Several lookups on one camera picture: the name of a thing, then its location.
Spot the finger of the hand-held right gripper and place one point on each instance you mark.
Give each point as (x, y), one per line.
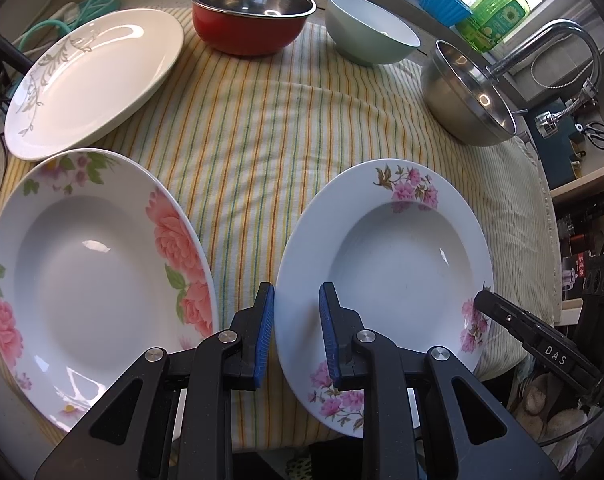
(501, 312)

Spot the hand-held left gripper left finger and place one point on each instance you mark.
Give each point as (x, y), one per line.
(264, 335)

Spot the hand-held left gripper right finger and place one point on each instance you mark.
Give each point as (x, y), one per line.
(329, 335)

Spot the white plate small pink flowers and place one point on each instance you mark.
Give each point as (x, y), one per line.
(396, 270)

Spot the white plate large pink roses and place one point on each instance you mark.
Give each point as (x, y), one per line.
(97, 285)

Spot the stainless steel bowl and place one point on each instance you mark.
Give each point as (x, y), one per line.
(446, 95)

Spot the light blue ceramic bowl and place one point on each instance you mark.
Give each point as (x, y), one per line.
(366, 40)

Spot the red bowl steel interior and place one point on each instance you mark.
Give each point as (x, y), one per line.
(247, 35)

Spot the white plate grey leaf print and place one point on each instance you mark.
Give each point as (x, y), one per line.
(97, 85)

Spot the beige fuzzy slipper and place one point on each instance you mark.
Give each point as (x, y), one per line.
(537, 395)
(566, 432)

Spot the dark printed box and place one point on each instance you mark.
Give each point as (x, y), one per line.
(574, 272)

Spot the dark teal knife block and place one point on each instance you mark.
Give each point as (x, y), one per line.
(551, 160)

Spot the yellow striped cloth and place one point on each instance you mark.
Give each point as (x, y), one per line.
(262, 160)

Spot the chrome faucet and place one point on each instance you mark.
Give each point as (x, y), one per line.
(546, 35)

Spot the green dish soap bottle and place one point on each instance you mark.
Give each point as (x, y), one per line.
(496, 15)

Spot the blue ribbed cup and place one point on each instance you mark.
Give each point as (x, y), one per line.
(444, 5)

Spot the white power strip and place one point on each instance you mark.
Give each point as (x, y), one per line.
(64, 15)

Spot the black tripod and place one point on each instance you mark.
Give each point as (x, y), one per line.
(7, 52)

